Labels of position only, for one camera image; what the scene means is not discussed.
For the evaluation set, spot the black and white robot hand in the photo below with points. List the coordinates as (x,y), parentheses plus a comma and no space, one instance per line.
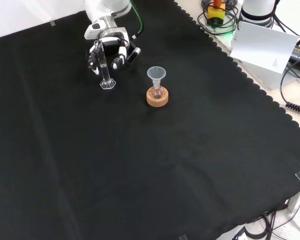
(113,42)

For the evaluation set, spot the clear glass graduated cylinder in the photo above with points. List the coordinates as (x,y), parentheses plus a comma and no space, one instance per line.
(104,73)

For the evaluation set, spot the clear plastic funnel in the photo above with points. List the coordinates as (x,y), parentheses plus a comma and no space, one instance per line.
(156,73)

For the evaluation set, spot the clear tape strip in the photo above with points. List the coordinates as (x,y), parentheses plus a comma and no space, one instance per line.
(52,23)

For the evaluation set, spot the small round-bottom glass flask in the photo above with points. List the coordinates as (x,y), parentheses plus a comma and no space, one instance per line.
(157,93)

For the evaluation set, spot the yellow stop button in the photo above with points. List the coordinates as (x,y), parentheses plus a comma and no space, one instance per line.
(216,15)

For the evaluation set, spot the black cloth with scalloped edge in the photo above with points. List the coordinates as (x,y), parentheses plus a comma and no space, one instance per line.
(140,162)

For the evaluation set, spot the pale board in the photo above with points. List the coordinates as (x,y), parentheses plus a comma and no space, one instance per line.
(262,47)

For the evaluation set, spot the grey metal bench leg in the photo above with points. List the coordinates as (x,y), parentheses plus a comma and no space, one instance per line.
(296,200)

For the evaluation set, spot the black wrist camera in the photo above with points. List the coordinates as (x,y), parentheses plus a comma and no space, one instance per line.
(133,56)

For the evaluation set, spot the grey base plate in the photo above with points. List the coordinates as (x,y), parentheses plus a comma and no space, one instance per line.
(265,77)

